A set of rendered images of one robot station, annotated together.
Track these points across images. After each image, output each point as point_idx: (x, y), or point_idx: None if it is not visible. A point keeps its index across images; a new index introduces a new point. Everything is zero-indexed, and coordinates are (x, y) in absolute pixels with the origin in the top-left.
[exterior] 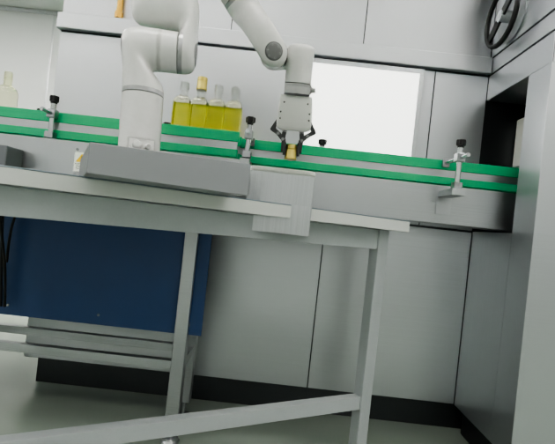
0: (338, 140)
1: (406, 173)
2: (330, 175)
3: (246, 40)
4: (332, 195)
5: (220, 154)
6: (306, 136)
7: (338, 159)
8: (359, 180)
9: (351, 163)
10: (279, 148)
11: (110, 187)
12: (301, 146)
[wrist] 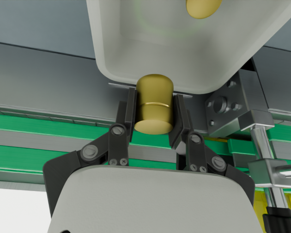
0: (45, 208)
1: None
2: (55, 108)
3: None
4: (59, 76)
5: None
6: (97, 147)
7: (32, 147)
8: None
9: (5, 137)
10: (157, 168)
11: None
12: (118, 115)
